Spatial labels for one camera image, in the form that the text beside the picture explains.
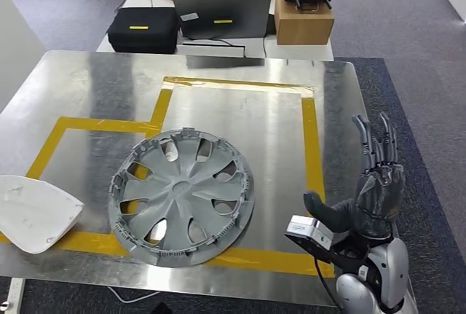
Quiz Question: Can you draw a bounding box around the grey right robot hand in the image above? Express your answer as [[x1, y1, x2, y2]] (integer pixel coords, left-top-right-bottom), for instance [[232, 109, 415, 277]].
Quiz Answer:
[[304, 111, 406, 241]]

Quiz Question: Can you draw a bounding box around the grey plastic wheel cover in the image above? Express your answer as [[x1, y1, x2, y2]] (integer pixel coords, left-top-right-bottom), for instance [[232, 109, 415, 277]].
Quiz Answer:
[[107, 127, 256, 270]]

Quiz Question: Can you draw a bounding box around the white plastic cover part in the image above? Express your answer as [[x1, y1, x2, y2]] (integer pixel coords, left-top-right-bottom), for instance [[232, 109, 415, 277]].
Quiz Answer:
[[0, 175, 84, 255]]

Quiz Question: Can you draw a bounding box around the wide yellow tape outline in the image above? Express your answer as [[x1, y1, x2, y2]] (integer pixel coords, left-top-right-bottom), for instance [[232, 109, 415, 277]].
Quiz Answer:
[[0, 76, 335, 279]]

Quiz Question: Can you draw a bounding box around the brown cardboard box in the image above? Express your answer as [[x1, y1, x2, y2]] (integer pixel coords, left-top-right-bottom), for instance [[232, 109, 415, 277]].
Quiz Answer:
[[274, 0, 335, 47]]

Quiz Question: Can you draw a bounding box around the grey laptop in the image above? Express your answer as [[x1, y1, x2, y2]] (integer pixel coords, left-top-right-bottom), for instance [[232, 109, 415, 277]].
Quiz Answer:
[[171, 0, 273, 41]]

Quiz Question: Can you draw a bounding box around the black zip case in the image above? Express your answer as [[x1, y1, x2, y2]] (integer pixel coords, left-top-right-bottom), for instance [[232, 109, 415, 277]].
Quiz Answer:
[[107, 7, 179, 55]]

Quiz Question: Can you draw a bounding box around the white power strip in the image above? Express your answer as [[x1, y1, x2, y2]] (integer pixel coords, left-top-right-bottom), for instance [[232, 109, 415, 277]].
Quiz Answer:
[[3, 278, 26, 314]]

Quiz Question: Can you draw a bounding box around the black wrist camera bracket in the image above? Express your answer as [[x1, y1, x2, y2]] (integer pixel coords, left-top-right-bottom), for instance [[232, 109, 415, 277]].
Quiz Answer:
[[284, 233, 370, 277]]

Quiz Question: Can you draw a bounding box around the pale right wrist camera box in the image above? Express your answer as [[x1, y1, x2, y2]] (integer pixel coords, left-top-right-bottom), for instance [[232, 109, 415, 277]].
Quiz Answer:
[[285, 215, 334, 251]]

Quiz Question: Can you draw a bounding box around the white power cable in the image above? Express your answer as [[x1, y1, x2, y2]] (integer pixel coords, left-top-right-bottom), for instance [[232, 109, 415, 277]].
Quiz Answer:
[[107, 286, 161, 305]]

